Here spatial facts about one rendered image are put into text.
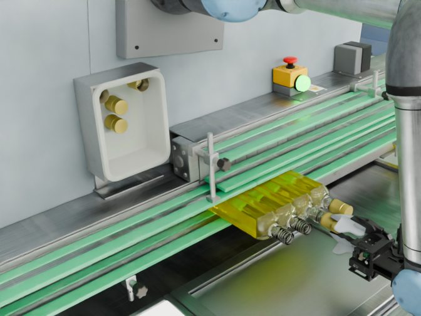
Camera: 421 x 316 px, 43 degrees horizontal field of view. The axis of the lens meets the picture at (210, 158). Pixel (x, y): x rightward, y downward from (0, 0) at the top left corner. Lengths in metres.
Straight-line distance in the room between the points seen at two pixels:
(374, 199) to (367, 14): 0.80
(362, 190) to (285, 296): 0.59
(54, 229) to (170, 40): 0.48
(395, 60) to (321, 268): 0.65
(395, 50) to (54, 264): 0.73
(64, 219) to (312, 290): 0.56
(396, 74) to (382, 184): 0.99
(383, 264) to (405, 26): 0.49
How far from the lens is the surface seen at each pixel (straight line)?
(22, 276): 1.09
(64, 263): 1.08
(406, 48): 0.77
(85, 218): 1.17
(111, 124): 1.18
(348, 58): 1.70
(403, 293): 0.90
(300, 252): 1.34
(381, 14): 0.94
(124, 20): 1.16
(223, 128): 1.30
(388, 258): 1.12
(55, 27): 1.13
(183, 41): 1.24
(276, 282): 1.25
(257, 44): 1.47
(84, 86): 1.13
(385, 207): 1.61
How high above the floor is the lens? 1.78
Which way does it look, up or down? 45 degrees down
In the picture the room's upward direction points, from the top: 117 degrees clockwise
